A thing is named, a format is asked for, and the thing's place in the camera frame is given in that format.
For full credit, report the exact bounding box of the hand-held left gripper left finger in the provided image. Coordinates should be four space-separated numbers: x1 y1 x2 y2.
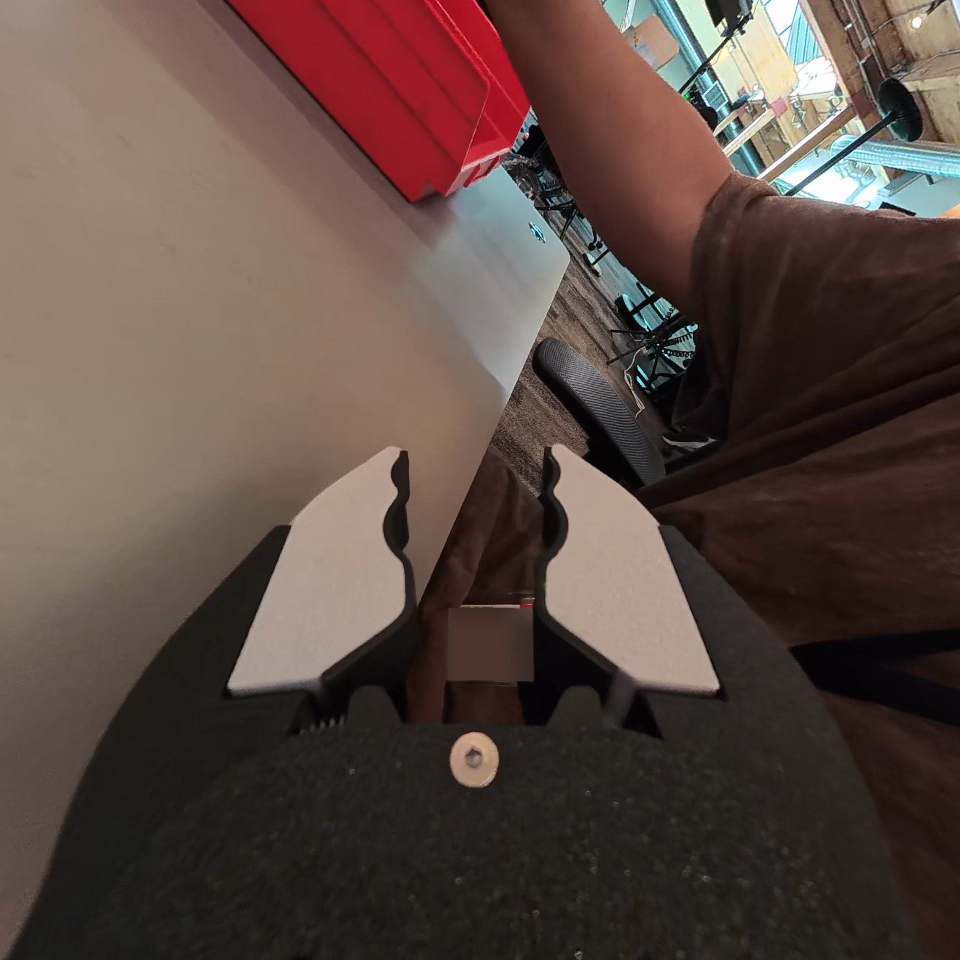
227 446 421 709

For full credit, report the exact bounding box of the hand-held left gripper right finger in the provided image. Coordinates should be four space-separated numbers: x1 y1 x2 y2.
530 444 721 709

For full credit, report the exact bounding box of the red plastic bin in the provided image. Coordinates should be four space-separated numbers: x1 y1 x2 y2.
225 0 534 205

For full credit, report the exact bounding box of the person's right forearm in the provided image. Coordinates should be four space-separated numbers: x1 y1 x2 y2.
480 0 739 319

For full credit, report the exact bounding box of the black office chair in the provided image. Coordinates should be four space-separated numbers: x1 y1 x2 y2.
533 338 672 489

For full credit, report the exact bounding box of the black tripod stand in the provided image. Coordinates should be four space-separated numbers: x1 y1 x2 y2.
600 278 703 394

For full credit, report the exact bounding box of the person's brown clothing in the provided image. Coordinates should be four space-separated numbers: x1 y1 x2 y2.
405 173 960 960

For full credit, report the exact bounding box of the black round pole weight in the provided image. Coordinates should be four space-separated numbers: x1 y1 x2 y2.
878 75 934 145

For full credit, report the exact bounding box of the black chest strap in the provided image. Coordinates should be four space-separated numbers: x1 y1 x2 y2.
788 630 960 732

